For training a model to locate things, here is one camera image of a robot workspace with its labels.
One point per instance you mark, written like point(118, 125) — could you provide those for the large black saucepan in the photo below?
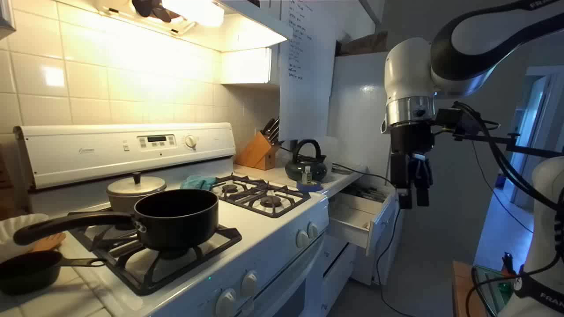
point(166, 220)

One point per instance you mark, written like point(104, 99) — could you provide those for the teal dish cloth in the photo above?
point(199, 182)

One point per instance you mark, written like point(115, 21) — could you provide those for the small black frying pan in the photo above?
point(39, 270)

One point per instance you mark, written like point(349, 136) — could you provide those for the dark green kettle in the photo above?
point(300, 162)

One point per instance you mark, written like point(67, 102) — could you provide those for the white refrigerator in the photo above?
point(356, 113)

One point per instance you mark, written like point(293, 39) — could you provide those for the white lower drawer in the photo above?
point(328, 277)

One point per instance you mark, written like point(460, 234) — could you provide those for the white gas stove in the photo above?
point(254, 264)

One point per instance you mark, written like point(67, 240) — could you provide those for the grey lidded pot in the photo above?
point(127, 190)

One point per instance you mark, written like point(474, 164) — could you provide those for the wooden knife block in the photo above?
point(259, 153)

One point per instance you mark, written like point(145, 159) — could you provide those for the white kitchen drawer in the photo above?
point(358, 217)

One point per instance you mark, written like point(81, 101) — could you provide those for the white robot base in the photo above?
point(540, 289)

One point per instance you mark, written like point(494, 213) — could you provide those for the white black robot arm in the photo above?
point(455, 64)

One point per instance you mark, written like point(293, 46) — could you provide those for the white range hood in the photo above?
point(219, 25)

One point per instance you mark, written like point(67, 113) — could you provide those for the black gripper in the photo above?
point(409, 166)

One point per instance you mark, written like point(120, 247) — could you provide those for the black camera stand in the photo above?
point(473, 127)

